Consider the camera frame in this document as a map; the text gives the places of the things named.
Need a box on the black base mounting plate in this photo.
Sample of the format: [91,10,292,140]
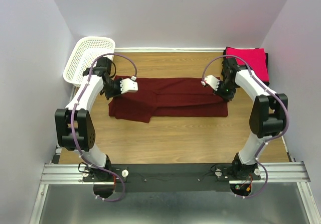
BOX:
[78,162,261,198]

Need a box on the white plastic laundry basket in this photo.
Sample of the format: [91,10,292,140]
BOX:
[63,36,115,87]

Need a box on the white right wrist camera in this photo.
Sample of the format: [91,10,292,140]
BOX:
[201,75,221,91]

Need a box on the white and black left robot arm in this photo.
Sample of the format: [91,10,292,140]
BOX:
[55,54,124,181]

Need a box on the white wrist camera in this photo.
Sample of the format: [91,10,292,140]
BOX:
[201,75,221,91]
[120,76,138,94]

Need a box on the folded pink t shirt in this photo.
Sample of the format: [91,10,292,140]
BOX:
[224,47,270,83]

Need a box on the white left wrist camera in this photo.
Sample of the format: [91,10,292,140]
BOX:
[120,76,138,94]

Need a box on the maroon t shirt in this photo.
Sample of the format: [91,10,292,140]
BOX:
[109,77,228,123]

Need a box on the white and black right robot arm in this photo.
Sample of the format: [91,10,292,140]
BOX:
[202,55,288,180]

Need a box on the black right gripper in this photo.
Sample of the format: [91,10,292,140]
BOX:
[212,80,237,102]

